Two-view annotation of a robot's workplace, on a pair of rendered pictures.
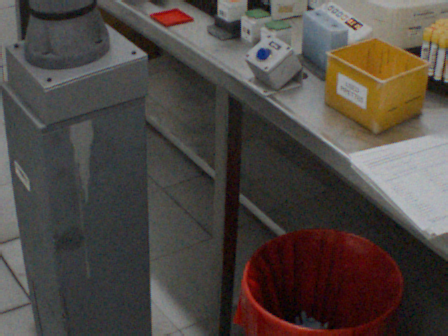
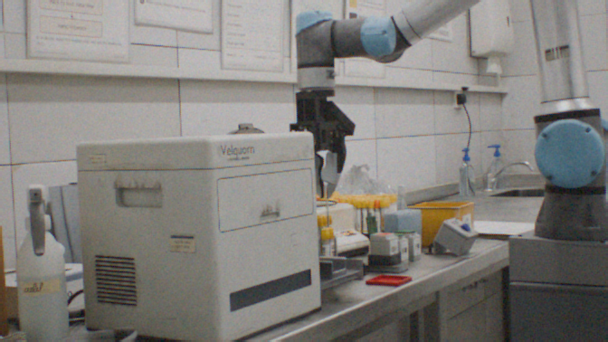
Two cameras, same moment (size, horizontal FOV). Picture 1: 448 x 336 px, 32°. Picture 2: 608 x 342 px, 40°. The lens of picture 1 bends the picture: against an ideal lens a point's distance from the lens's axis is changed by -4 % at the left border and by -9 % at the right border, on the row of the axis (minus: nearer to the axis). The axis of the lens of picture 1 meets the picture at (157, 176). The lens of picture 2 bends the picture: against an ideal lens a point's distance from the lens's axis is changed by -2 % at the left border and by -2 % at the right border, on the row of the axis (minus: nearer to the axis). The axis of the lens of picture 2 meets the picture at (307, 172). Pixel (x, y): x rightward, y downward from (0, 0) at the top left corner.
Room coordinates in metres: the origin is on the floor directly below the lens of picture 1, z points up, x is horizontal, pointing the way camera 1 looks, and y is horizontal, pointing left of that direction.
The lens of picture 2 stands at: (2.51, 1.31, 1.18)
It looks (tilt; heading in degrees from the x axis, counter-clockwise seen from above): 3 degrees down; 242
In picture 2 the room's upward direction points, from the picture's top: 2 degrees counter-clockwise
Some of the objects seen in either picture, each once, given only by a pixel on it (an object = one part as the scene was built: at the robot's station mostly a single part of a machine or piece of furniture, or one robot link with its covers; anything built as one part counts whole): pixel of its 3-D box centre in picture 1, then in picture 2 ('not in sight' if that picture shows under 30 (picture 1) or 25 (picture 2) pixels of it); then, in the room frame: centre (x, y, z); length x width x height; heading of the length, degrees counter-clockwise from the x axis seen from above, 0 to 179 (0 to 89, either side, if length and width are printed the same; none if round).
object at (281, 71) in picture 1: (281, 61); (449, 237); (1.31, -0.22, 0.92); 0.13 x 0.07 x 0.08; 119
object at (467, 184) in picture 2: not in sight; (466, 172); (0.29, -1.41, 0.97); 0.08 x 0.07 x 0.20; 33
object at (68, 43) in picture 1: (64, 24); (574, 210); (1.30, 0.15, 1.00); 0.15 x 0.15 x 0.10
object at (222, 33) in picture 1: (232, 24); (384, 261); (1.54, -0.16, 0.89); 0.09 x 0.05 x 0.04; 120
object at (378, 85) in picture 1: (376, 83); (441, 223); (1.21, -0.38, 0.93); 0.13 x 0.13 x 0.10; 34
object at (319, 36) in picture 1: (324, 43); (403, 232); (1.38, -0.32, 0.92); 0.10 x 0.07 x 0.10; 21
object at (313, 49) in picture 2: not in sight; (316, 40); (1.70, -0.13, 1.35); 0.09 x 0.08 x 0.11; 130
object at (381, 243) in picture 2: (232, 12); (384, 249); (1.54, -0.16, 0.92); 0.05 x 0.04 x 0.06; 120
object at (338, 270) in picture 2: not in sight; (318, 274); (1.80, 0.02, 0.92); 0.21 x 0.07 x 0.05; 29
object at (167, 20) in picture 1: (171, 17); (389, 280); (1.61, -0.04, 0.88); 0.07 x 0.07 x 0.01; 29
